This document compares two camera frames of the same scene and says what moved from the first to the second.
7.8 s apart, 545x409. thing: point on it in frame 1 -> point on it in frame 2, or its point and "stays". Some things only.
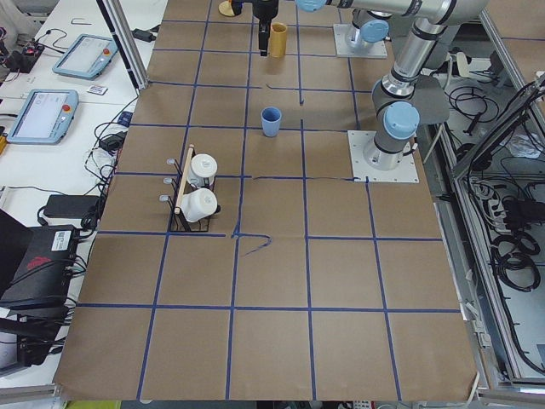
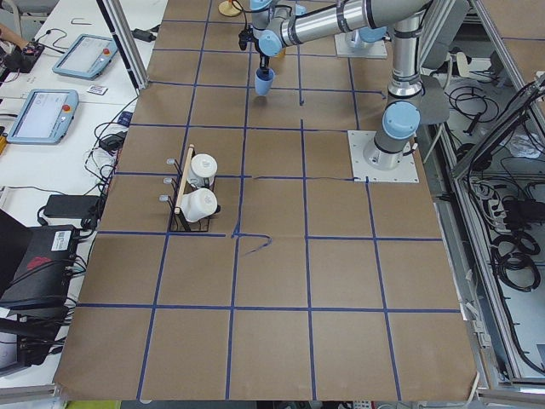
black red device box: [35, 262] stays
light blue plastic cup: [271, 121] -> [264, 82]
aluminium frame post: [122, 30] stays
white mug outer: [198, 204] stays
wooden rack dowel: [178, 204] stays
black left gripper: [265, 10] -> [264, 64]
